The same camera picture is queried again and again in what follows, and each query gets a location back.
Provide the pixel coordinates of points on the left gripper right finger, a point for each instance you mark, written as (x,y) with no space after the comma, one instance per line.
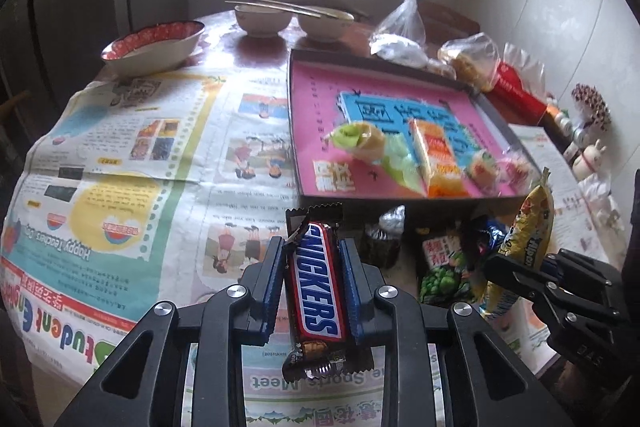
(484,383)

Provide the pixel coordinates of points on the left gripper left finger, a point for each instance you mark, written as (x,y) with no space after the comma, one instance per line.
(141,382)

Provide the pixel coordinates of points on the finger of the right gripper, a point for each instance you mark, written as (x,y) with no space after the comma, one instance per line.
(563,266)
(506,274)

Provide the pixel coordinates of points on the yellow alpenliebe snack packet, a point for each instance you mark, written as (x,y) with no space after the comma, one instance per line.
(526,242)

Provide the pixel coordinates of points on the blue biscuit packet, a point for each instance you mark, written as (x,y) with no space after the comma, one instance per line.
(481,238)

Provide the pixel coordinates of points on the green label round cookie packet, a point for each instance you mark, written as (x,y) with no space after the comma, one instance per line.
(483,172)

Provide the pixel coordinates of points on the orange bread snack packet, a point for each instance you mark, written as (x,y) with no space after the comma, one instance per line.
(439,169)

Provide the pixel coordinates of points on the snickers bar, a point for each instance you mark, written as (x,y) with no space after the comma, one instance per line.
(323,343)

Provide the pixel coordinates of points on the right newspaper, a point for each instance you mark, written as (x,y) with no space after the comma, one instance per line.
(573,229)

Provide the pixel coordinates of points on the newspaper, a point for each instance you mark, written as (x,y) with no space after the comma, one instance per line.
(166,187)
(573,229)

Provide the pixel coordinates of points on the green peas snack packet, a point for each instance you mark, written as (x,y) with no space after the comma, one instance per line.
(447,278)

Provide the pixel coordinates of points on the clear packet dried snack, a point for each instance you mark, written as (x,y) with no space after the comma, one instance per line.
(517,171)

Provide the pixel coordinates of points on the rabbit figurine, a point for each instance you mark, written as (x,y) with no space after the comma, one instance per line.
(589,161)

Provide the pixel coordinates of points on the orange cap medicine bottle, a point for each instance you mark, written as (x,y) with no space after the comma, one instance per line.
(556,120)

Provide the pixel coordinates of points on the silver foil chocolate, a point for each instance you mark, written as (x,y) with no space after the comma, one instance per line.
(381,241)

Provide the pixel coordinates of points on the red tissue pack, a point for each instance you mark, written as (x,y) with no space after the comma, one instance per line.
(519,80)

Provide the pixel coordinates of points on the light green plastic wrapper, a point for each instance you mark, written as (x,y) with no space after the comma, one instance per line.
(400,165)

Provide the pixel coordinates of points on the left newspaper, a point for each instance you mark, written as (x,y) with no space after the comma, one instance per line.
(166,187)

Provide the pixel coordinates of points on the green yellow wrapped pastry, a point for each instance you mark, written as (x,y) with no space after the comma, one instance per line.
(362,140)

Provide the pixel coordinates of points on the plastic bag of fried food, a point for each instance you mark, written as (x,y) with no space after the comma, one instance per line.
(475,60)

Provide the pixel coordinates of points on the grey cardboard tray box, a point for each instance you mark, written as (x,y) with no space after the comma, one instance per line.
(328,89)

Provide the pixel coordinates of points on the wooden chair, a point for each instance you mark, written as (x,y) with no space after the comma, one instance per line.
(443,24)

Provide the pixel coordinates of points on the crumpled clear plastic wrap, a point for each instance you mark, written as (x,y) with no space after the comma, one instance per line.
(398,50)

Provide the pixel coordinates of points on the pink workbook in tray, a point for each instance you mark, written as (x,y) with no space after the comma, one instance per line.
(354,132)

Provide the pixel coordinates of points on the tied clear plastic bag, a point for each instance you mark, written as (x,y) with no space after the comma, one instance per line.
(405,21)

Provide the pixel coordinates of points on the large white bowl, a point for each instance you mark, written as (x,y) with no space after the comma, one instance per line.
(330,27)

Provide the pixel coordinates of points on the chopsticks on large bowl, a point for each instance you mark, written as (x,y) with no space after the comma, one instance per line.
(309,9)

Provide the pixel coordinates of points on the red patterned white bowl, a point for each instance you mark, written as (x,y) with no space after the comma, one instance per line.
(153,49)

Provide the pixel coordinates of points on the small white bowl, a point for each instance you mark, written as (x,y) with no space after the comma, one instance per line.
(261,22)

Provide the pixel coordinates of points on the chopsticks on small bowl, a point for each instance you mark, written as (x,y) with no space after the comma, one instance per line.
(270,6)

